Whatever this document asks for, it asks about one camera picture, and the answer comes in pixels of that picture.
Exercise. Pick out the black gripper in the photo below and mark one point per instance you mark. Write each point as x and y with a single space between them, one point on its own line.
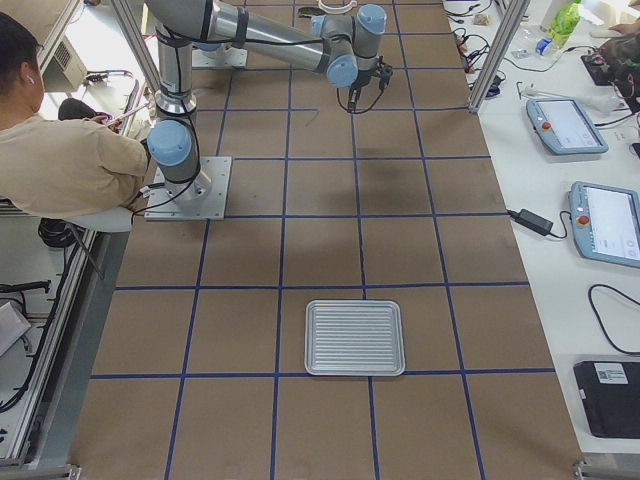
358 81

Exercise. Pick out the silver ribbed metal tray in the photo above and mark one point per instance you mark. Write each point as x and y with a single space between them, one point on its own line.
354 338

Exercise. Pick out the green brake shoe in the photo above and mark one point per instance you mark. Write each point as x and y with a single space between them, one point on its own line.
308 12

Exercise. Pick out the far teach pendant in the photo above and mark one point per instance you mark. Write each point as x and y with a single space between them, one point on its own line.
564 127

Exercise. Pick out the teach pendant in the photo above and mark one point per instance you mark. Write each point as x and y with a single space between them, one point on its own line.
605 223
564 127

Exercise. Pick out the black power adapter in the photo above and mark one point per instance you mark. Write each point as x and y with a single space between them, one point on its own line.
531 221

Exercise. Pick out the seated person beige shirt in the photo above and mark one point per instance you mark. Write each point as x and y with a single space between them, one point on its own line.
58 169

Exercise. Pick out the near teach pendant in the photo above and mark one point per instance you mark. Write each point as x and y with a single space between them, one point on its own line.
605 223

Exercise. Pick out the black box with label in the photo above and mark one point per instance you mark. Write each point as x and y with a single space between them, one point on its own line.
610 396

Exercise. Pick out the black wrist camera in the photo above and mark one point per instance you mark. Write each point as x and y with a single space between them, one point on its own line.
383 73

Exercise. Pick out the white curved plastic bracket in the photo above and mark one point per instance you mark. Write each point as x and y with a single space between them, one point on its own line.
325 7

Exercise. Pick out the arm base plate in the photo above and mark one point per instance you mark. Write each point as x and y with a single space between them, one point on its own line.
205 199
218 57

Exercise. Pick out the aluminium frame post right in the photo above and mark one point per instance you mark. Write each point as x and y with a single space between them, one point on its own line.
502 39

